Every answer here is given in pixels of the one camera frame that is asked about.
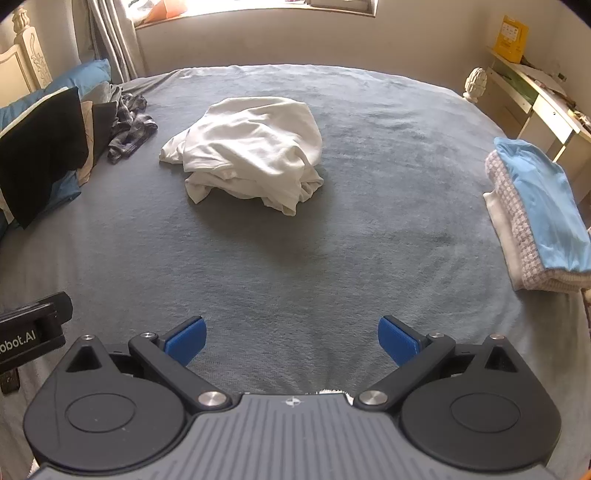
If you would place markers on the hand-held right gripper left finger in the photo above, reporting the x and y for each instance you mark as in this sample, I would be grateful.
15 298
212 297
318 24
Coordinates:
187 342

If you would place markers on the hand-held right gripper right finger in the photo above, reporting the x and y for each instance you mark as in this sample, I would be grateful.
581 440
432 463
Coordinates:
396 340

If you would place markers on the white sweatshirt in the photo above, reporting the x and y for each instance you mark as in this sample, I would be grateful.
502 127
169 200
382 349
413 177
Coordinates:
249 143

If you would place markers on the grey bed blanket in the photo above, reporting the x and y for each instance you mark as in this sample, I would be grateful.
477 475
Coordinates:
323 258

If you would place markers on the black cloth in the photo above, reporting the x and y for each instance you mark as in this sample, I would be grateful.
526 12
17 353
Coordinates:
37 152

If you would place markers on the beige cloth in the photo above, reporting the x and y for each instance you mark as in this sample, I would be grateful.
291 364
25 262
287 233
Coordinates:
85 138

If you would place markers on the light blue folded shirt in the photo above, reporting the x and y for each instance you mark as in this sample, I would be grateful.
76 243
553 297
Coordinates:
540 198

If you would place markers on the plaid shirt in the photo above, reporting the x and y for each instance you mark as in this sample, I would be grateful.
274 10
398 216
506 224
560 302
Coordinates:
131 127

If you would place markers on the dark grey cloth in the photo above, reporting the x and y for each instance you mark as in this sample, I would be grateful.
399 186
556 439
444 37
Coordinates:
104 120

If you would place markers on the carved bedpost finial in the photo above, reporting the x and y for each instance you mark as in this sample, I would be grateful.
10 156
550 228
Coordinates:
475 83

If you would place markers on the cream desk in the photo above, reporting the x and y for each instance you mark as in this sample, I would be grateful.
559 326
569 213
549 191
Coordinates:
549 115

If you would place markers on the cream carved headboard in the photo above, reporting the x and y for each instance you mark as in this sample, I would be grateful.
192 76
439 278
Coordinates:
23 55

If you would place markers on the grey curtain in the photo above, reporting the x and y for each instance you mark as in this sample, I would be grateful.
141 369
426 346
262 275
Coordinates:
111 37

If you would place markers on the yellow box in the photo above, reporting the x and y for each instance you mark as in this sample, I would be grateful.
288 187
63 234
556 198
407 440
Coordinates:
510 39

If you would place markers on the orange bag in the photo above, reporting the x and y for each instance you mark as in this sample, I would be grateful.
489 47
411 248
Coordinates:
168 8

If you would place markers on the window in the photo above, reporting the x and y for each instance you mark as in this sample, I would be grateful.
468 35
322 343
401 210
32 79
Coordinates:
258 5

